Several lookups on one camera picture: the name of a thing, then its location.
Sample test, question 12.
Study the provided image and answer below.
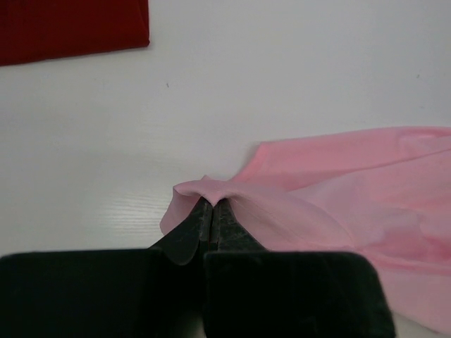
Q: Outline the pink t shirt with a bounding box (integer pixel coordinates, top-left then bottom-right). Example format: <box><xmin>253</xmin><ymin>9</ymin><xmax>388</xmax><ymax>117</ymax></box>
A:
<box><xmin>160</xmin><ymin>127</ymin><xmax>450</xmax><ymax>334</ymax></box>

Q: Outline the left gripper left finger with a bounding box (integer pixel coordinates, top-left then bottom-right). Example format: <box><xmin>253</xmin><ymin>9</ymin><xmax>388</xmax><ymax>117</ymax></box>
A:
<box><xmin>1</xmin><ymin>199</ymin><xmax>213</xmax><ymax>337</ymax></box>

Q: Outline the dark red folded t shirt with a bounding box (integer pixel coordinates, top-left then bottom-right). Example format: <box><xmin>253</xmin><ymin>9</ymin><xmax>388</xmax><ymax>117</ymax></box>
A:
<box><xmin>1</xmin><ymin>0</ymin><xmax>150</xmax><ymax>65</ymax></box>

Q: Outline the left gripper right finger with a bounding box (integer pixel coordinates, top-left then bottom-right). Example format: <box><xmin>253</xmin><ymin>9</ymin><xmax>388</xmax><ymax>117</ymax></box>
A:
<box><xmin>203</xmin><ymin>199</ymin><xmax>396</xmax><ymax>337</ymax></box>

